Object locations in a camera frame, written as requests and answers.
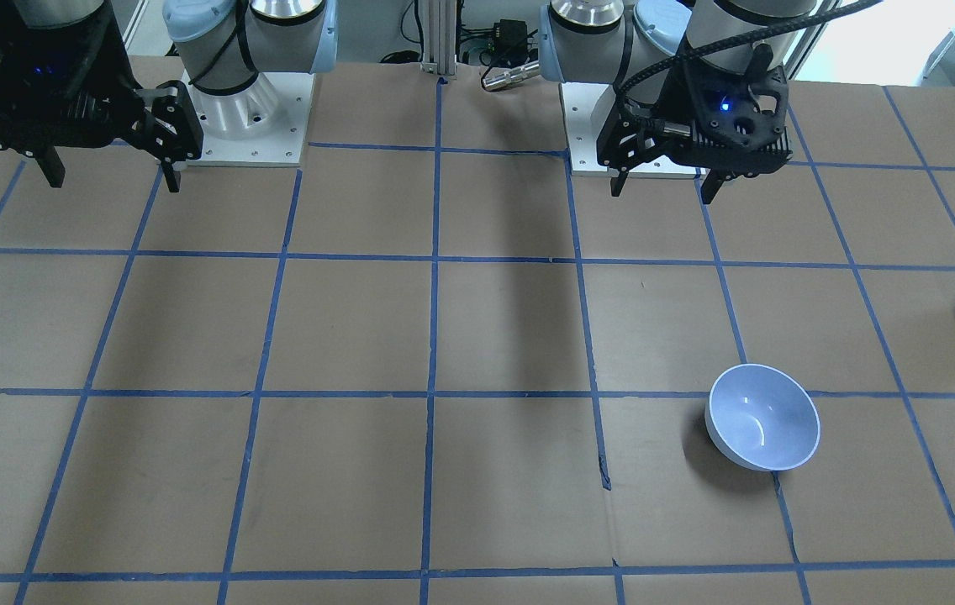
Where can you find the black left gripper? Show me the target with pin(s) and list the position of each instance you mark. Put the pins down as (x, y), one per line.
(669, 99)

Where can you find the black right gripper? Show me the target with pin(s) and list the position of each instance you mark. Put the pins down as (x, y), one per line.
(113, 67)

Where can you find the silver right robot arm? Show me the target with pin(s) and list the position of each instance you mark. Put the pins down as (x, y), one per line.
(229, 48)

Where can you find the blue bowl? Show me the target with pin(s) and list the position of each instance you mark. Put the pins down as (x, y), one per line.
(762, 419)

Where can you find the metal cylinder tool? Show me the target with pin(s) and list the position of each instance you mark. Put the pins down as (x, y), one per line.
(511, 77)

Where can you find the black power adapter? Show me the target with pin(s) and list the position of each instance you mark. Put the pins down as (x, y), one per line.
(510, 42)

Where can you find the aluminium frame post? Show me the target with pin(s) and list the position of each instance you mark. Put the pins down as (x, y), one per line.
(439, 31)

